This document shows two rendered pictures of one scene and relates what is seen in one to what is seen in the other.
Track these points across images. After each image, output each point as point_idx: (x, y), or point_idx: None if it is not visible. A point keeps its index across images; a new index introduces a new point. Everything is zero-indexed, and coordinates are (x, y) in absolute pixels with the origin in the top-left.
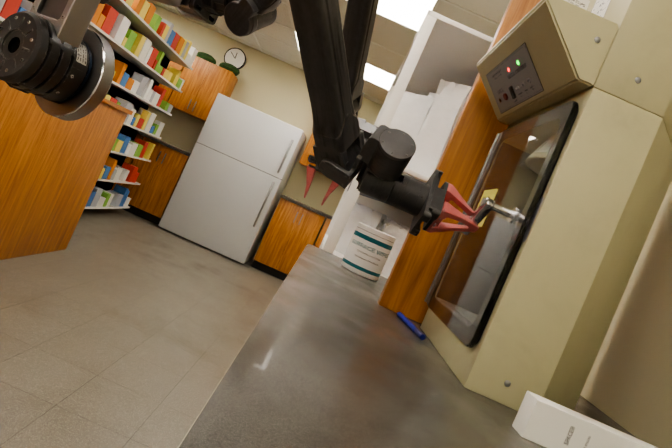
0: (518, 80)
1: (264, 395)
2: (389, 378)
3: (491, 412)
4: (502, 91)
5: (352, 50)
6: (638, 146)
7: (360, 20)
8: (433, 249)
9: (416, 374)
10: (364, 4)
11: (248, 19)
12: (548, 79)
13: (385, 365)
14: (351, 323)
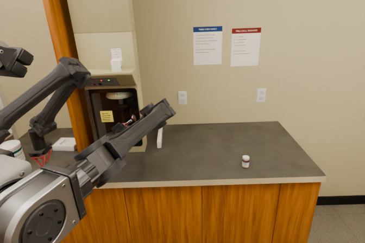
0: (106, 82)
1: (188, 176)
2: (158, 162)
3: (154, 149)
4: (92, 83)
5: (58, 109)
6: (140, 88)
7: (66, 100)
8: (83, 134)
9: (149, 158)
10: (70, 95)
11: (4, 139)
12: (123, 84)
13: (151, 162)
14: (127, 167)
